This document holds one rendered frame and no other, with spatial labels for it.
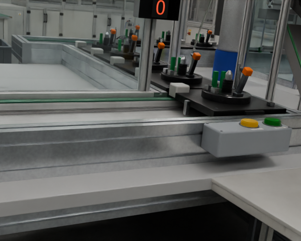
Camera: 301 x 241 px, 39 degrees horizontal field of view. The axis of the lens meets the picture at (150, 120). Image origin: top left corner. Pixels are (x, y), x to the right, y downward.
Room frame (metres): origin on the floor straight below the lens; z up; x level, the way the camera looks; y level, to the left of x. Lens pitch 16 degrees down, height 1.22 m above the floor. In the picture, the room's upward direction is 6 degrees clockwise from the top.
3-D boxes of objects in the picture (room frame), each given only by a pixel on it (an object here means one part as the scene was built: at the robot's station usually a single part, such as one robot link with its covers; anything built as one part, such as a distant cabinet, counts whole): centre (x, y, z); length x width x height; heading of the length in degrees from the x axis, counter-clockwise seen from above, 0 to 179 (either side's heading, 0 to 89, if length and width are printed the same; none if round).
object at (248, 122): (0.95, -0.23, 0.96); 0.04 x 0.04 x 0.02
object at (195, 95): (1.18, -0.21, 0.96); 0.24 x 0.24 x 0.02; 27
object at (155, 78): (1.41, -0.09, 1.01); 0.24 x 0.24 x 0.13; 27
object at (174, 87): (1.23, -0.08, 0.97); 0.05 x 0.05 x 0.04; 27
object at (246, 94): (1.18, -0.21, 0.98); 0.14 x 0.14 x 0.02
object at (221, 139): (0.95, -0.23, 0.93); 0.21 x 0.07 x 0.06; 117
